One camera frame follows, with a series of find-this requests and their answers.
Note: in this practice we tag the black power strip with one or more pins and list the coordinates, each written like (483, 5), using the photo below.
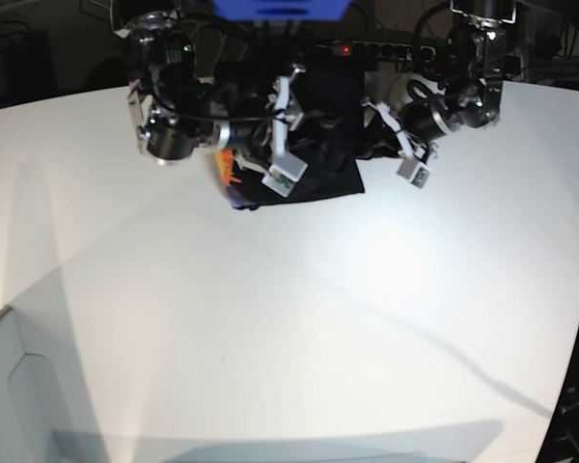
(376, 50)

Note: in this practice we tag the black T-shirt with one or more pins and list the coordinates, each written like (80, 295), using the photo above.
(309, 144)

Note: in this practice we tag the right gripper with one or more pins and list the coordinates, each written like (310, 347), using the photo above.
(317, 118)

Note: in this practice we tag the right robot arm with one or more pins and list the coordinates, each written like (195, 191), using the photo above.
(174, 111)

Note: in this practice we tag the blue plastic box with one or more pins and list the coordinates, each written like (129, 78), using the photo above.
(319, 10)

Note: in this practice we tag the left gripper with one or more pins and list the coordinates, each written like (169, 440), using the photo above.
(387, 133)

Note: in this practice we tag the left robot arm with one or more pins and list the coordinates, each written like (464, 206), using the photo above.
(461, 88)

